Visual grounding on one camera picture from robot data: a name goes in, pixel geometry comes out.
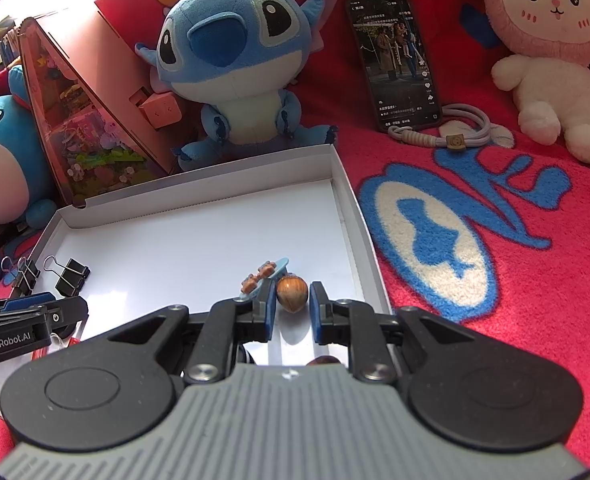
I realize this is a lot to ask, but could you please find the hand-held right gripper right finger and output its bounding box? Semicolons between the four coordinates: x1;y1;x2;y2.
310;281;476;384

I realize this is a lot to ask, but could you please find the black binder clip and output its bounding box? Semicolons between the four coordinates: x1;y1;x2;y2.
0;254;41;297
42;254;91;297

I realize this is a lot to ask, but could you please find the pink triangular dollhouse box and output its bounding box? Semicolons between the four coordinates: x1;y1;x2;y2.
17;0;179;207

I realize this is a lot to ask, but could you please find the black smartphone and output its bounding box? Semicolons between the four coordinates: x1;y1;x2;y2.
344;0;444;134

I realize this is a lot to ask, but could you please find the white cardboard box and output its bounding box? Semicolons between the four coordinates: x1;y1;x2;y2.
0;143;394;411

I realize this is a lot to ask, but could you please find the pink bunny plush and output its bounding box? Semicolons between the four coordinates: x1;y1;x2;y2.
482;0;590;164

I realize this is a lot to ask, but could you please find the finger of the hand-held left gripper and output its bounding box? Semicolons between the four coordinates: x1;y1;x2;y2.
0;292;56;316
39;295;90;339

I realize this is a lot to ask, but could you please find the blue alien plush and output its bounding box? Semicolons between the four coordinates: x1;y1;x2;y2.
134;0;341;172

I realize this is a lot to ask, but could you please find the pink plug cube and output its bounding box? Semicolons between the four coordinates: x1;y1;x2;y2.
137;92;181;129

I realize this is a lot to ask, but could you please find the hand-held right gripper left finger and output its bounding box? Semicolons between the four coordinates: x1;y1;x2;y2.
107;279;276;385

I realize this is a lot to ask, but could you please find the white charging cable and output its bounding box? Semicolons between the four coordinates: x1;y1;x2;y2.
387;103;516;154

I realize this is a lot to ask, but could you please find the round blue mouse plush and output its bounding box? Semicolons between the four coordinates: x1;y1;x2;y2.
0;65;58;297

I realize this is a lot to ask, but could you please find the red printed blanket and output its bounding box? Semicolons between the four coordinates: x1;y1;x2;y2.
0;75;590;466

